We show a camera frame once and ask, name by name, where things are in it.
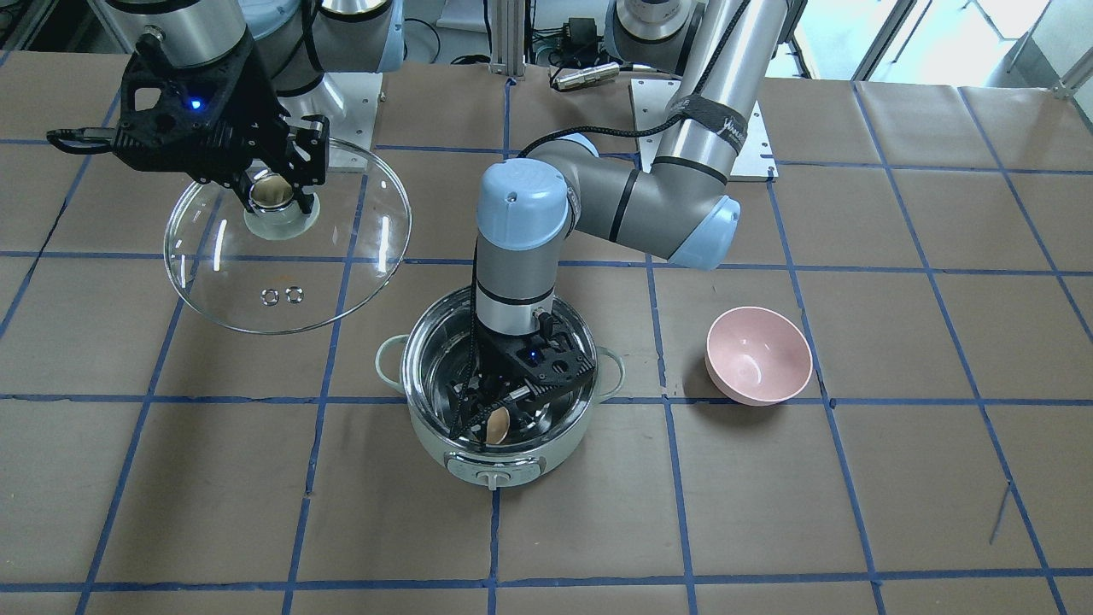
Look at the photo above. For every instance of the silver cylindrical connector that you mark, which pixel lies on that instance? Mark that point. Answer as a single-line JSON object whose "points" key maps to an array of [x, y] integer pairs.
{"points": [[585, 77]]}

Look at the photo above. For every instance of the pink bowl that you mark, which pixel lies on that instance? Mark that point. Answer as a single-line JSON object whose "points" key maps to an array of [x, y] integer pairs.
{"points": [[757, 356]]}

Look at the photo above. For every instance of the glass pot lid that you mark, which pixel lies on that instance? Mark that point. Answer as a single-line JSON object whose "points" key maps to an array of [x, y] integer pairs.
{"points": [[270, 269]]}

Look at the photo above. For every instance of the aluminium frame post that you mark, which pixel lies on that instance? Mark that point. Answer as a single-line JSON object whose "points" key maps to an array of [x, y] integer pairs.
{"points": [[508, 34]]}

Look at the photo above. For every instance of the pale green electric pot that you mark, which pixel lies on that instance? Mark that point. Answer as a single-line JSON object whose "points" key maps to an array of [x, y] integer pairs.
{"points": [[422, 365]]}

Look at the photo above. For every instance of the brown egg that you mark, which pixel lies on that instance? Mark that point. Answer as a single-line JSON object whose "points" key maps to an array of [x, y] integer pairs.
{"points": [[497, 426]]}

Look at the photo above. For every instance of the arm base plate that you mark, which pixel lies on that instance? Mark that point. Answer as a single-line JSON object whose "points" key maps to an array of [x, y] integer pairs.
{"points": [[755, 161], [351, 101]]}

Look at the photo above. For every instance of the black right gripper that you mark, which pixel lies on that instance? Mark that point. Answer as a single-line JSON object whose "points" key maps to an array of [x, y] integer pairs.
{"points": [[249, 101]]}

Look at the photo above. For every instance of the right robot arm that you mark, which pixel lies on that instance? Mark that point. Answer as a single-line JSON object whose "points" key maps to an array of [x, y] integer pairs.
{"points": [[298, 41]]}

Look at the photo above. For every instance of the black power adapter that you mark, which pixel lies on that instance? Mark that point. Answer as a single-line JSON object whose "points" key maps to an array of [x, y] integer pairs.
{"points": [[579, 33]]}

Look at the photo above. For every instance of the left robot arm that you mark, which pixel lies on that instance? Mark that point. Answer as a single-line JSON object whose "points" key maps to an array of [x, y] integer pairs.
{"points": [[679, 211]]}

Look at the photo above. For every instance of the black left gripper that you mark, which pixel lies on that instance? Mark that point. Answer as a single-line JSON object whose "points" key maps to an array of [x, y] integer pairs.
{"points": [[496, 357]]}

